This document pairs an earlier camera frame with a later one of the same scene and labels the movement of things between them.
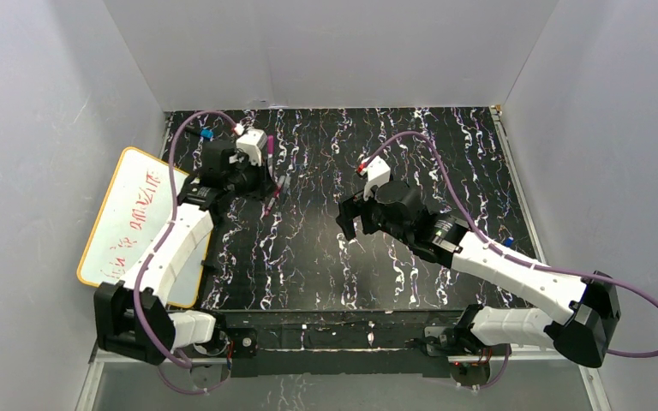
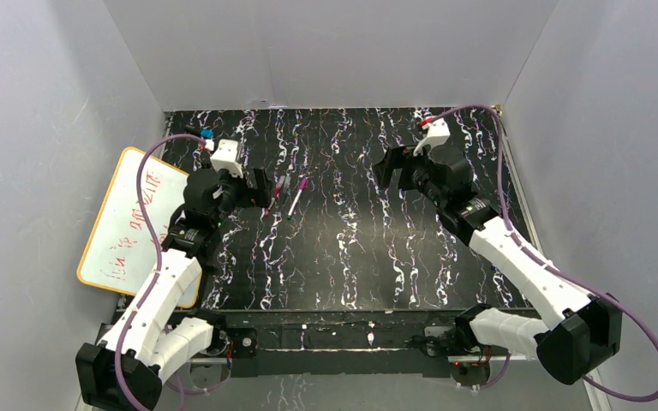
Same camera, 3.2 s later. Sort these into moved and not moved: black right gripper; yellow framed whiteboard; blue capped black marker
Moved: black right gripper
Not moved: yellow framed whiteboard; blue capped black marker
